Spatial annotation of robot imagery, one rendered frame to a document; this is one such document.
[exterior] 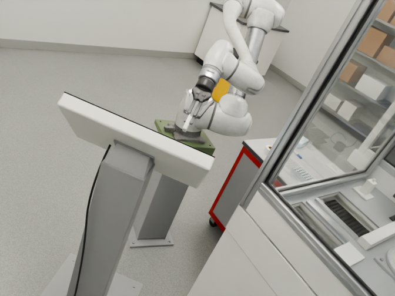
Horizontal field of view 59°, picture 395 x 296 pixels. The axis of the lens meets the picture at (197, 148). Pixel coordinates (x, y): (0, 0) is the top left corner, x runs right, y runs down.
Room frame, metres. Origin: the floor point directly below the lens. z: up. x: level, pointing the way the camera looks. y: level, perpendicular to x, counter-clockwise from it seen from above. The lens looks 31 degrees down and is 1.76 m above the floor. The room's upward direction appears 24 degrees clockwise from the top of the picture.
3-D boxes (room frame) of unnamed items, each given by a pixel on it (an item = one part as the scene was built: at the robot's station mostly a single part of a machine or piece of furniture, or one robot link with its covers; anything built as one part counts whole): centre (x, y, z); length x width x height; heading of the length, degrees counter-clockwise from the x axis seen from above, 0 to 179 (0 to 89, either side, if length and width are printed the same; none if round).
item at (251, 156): (2.02, -0.67, 0.38); 0.62 x 0.58 x 0.76; 136
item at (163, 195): (1.69, 0.09, 0.38); 0.30 x 0.30 x 0.76; 32
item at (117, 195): (1.01, 0.20, 0.51); 0.50 x 0.45 x 1.02; 0
